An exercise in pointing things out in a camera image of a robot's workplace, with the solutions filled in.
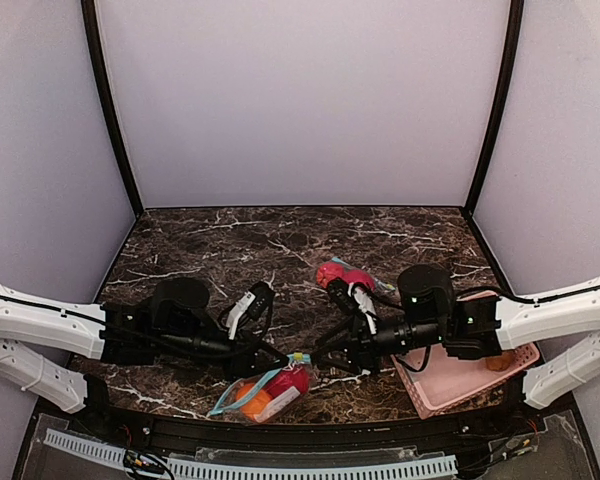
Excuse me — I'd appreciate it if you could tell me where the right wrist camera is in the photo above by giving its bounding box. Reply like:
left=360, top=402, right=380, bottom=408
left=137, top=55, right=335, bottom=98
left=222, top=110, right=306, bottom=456
left=327, top=278, right=378, bottom=334

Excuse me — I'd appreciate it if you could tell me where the left black frame post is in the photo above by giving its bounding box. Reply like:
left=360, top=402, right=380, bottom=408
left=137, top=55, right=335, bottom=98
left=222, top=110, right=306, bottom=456
left=80, top=0, right=145, bottom=218

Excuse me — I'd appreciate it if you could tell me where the red tomato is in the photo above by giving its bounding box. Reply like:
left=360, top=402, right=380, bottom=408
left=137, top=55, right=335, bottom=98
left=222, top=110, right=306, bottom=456
left=345, top=269, right=376, bottom=291

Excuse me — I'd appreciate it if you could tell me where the right black frame post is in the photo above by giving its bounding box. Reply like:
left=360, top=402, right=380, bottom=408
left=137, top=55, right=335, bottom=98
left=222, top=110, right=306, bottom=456
left=463, top=0, right=525, bottom=217

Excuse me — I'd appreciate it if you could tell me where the orange tangerine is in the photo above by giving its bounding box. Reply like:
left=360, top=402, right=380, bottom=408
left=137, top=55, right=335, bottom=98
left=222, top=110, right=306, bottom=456
left=235, top=383, right=273, bottom=422

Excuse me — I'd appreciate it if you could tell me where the brown kiwi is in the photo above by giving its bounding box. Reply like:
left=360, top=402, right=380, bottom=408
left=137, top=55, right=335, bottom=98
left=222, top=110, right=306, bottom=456
left=485, top=350, right=515, bottom=372

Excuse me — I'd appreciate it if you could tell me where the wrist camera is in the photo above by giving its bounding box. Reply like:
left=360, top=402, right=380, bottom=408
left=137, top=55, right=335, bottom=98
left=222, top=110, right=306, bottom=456
left=219, top=281, right=275, bottom=340
left=327, top=278, right=378, bottom=334

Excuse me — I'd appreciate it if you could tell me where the black frame post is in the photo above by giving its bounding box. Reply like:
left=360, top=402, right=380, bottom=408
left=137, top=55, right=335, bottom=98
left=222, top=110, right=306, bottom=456
left=80, top=0, right=145, bottom=218
left=463, top=0, right=525, bottom=217

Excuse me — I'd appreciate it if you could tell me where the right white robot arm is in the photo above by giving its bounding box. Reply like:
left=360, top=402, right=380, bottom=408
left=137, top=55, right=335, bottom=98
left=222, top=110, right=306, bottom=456
left=311, top=258, right=600, bottom=409

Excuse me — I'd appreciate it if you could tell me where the pink plastic basket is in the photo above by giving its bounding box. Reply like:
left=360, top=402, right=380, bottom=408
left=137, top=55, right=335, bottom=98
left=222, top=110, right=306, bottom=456
left=391, top=286, right=539, bottom=419

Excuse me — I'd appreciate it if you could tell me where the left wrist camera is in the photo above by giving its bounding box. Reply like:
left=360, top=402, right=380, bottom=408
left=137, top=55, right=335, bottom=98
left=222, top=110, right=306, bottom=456
left=219, top=281, right=275, bottom=340

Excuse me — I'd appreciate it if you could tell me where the black front table rail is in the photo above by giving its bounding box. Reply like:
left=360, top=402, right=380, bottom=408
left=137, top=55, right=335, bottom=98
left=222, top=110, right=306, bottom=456
left=111, top=407, right=541, bottom=452

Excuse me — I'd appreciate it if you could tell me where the clear zip bag blue zipper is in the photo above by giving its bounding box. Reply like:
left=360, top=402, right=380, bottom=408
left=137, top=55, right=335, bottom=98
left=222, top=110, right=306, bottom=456
left=315, top=257, right=397, bottom=297

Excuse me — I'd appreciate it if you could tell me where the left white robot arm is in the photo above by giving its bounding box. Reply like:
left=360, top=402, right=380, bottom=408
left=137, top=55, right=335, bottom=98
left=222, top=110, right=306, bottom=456
left=0, top=277, right=288, bottom=414

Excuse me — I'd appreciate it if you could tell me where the white slotted cable duct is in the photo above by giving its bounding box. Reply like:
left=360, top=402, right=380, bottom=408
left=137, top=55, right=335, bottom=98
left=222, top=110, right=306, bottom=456
left=44, top=428, right=459, bottom=479

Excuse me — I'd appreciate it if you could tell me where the red strawberry fruit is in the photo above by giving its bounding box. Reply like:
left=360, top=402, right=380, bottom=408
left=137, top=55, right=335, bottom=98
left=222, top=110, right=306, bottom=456
left=266, top=367, right=310, bottom=398

